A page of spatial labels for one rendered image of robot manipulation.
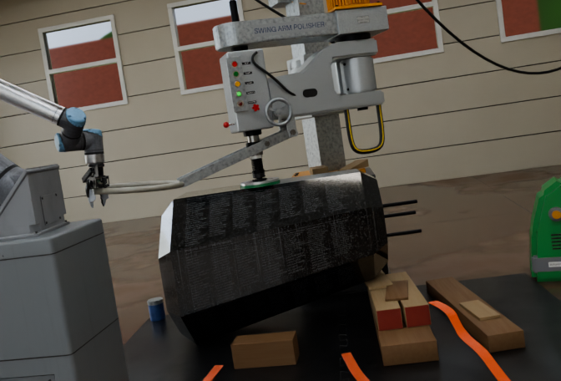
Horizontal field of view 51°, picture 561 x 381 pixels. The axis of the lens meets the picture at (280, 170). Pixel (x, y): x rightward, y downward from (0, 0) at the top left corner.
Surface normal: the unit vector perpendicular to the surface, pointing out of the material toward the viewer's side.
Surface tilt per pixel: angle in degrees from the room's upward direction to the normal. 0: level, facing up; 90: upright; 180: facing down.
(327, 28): 90
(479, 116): 90
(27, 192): 90
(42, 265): 90
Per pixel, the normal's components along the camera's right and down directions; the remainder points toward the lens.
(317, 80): 0.27, 0.03
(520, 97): -0.16, 0.09
